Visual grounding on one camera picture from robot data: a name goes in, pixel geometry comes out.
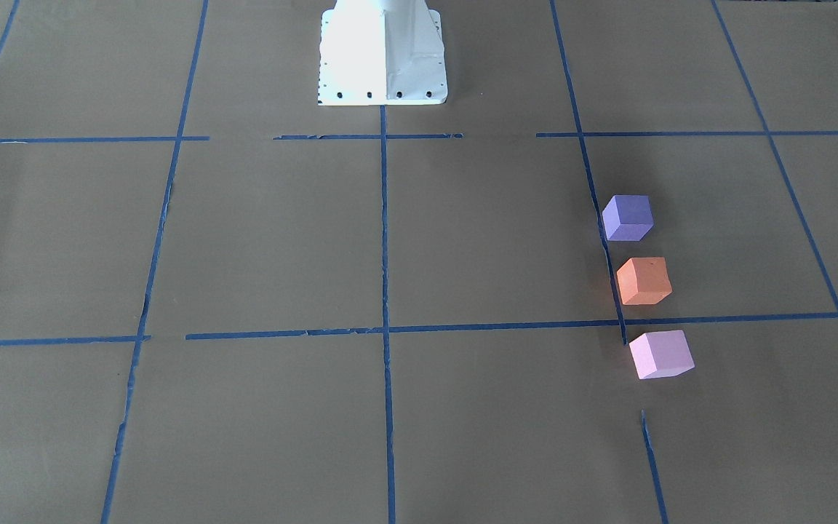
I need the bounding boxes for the brown paper table cover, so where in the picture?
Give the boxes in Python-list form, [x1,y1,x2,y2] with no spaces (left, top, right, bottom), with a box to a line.
[0,1,838,523]

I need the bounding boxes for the pink foam block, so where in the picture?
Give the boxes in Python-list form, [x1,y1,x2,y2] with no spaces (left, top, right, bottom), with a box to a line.
[628,330,695,379]

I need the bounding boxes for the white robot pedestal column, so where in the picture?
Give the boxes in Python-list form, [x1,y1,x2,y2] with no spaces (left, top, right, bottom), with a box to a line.
[317,1,449,106]

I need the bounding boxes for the orange foam block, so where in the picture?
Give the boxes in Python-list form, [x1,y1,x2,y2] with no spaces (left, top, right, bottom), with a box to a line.
[615,258,673,306]

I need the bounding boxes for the purple foam block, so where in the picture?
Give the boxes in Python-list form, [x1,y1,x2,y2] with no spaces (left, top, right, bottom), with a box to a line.
[601,195,655,242]

